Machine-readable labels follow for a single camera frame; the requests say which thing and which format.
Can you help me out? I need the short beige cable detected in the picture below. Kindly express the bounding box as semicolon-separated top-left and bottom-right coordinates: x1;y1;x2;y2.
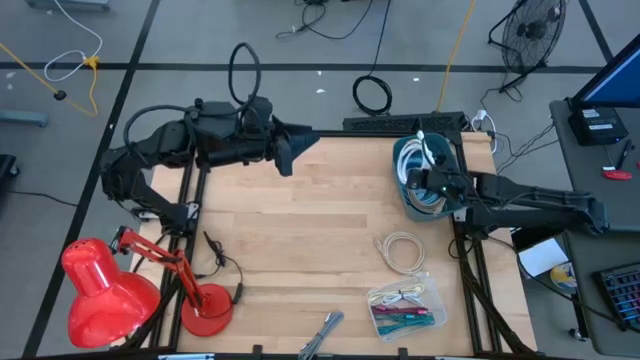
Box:
367;283;427;307

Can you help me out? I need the round printed disc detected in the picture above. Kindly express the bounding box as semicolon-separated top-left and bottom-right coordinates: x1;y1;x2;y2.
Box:
549;261;579;294

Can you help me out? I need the black white braided cable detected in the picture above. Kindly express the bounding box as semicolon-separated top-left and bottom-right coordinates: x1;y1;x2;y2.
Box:
298;310;345;360

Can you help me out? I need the teal plastic bin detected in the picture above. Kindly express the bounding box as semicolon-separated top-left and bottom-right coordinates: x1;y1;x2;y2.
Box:
391;131;466;225

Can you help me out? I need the black floor fan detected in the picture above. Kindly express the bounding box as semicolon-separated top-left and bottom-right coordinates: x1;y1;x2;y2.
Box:
487;0;569;94

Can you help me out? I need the black coiled floor cable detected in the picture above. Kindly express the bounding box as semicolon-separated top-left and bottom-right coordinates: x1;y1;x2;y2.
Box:
351;0;395;117

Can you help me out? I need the black perforated bar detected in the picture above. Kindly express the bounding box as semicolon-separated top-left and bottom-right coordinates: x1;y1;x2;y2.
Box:
342;110;467;134

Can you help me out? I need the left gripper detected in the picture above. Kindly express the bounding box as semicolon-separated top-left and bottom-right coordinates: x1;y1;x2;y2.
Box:
249;115;322;178

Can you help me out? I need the short maroon cable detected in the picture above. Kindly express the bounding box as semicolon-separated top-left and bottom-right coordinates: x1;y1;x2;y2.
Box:
369;305;430;316

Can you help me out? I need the grey desk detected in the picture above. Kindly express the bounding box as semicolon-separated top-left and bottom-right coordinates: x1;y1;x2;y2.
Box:
548;97;640;234
562;227;640;359

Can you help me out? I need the large white cable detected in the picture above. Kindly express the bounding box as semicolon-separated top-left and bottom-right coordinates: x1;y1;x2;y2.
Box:
397;129;437;187

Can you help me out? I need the black loose floor cable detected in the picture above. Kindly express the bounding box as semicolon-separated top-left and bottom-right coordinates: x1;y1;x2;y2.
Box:
275;0;375;41

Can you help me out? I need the black aluminium table frame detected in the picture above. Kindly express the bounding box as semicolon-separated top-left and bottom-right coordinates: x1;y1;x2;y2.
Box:
117;112;539;360

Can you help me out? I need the yellow hanging cable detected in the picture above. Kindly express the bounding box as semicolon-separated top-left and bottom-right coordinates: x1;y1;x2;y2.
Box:
436;0;477;114

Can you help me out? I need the light blue cable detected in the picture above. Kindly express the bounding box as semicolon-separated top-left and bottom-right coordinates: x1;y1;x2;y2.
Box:
405;187;446;214

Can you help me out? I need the clear plastic tray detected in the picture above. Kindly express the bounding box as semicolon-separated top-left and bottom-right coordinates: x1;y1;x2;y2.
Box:
366;272;449;344

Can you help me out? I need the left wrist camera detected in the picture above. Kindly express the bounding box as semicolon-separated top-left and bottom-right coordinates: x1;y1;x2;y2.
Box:
243;95;275;132

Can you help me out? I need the large beige coiled cable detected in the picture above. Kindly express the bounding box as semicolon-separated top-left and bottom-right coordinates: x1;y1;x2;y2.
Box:
373;231;427;276

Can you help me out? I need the white plug with cable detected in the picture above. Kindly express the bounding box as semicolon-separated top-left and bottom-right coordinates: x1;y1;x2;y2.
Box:
470;108;500;155

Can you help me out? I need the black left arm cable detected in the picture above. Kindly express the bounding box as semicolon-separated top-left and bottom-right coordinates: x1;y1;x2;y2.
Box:
228;41;263;119

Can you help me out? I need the backlit keyboard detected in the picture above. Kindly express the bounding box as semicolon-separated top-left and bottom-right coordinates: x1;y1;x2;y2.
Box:
593;262;640;332

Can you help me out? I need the black pen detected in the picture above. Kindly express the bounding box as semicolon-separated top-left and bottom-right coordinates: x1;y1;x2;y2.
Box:
615;138;635;171

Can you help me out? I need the black lamp cord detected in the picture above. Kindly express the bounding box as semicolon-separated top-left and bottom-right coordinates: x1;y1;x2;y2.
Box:
193;230;245;306

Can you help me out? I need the silver metal bracket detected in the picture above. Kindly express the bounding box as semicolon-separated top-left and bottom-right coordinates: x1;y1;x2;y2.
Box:
157;352;217;360

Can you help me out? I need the yellow floor cable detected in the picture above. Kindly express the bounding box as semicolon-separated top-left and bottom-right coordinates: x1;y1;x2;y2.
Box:
0;42;101;117

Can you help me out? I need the small black computer box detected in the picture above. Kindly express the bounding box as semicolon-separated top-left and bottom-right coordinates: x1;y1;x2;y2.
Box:
568;106;630;146

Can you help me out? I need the white floor cable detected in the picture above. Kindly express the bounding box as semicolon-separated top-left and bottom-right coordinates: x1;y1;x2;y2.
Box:
43;0;105;83

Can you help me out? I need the teal braided cable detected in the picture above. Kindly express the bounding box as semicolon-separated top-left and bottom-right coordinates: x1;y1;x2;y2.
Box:
374;315;437;337

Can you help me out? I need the short teal cable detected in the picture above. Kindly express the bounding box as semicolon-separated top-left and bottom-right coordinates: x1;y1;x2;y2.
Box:
374;309;434;324

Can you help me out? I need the red desk lamp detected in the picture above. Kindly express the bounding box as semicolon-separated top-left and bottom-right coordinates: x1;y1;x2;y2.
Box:
60;225;235;350

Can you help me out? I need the grey metal floor bar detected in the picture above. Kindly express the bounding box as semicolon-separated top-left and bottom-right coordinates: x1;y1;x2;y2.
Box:
0;108;50;129
24;0;112;12

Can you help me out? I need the computer monitor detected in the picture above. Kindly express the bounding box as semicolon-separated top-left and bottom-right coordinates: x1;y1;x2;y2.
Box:
569;33;640;110

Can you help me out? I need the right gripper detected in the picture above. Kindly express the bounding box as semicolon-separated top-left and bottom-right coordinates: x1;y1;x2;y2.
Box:
406;168;474;208

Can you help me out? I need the white paper sheet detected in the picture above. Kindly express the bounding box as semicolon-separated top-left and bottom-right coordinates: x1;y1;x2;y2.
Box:
517;237;570;279

